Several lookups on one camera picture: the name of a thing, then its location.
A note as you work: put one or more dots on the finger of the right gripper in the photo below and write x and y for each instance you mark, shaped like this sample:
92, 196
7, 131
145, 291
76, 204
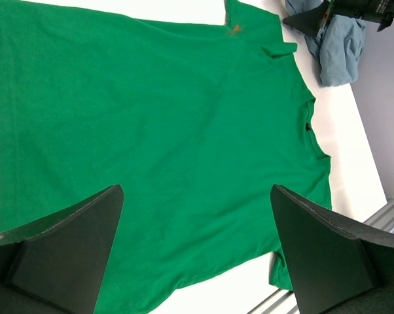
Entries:
311, 22

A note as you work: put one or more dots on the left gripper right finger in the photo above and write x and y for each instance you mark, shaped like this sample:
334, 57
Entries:
378, 301

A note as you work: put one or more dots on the green t shirt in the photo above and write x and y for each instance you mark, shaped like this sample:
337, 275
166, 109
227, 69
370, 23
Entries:
195, 122

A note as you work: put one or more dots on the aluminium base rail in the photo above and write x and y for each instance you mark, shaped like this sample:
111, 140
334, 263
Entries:
334, 260

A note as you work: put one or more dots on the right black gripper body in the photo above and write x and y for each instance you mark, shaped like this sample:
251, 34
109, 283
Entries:
377, 11

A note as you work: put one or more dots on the blue grey t shirt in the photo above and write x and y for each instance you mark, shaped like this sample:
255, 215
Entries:
338, 48

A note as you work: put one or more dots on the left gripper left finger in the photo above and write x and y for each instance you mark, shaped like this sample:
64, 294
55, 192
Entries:
56, 264

